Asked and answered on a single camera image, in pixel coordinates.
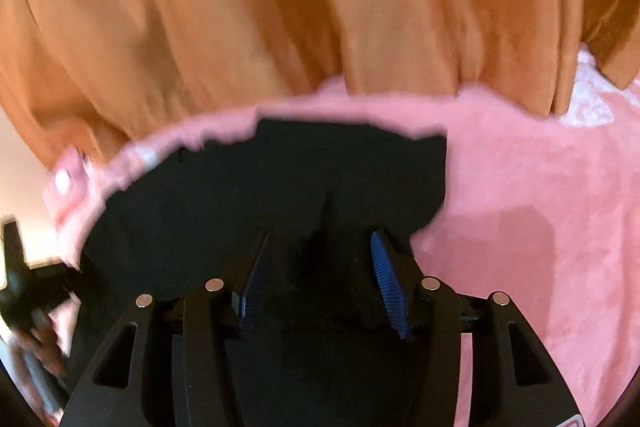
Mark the orange curtain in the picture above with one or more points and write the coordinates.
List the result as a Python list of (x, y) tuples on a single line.
[(97, 74)]

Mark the person's left hand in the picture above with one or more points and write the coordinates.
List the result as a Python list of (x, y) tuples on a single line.
[(41, 341)]

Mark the pink pillow with button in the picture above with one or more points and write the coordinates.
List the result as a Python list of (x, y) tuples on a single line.
[(74, 192)]

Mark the black cloth garment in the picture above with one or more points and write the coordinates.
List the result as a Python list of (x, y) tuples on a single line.
[(322, 352)]

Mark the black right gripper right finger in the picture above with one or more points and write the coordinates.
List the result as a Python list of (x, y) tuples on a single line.
[(481, 349)]

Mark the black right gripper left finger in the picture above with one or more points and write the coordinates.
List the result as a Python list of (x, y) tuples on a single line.
[(165, 362)]

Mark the pink fleece blanket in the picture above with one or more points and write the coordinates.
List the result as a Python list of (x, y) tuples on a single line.
[(546, 210)]

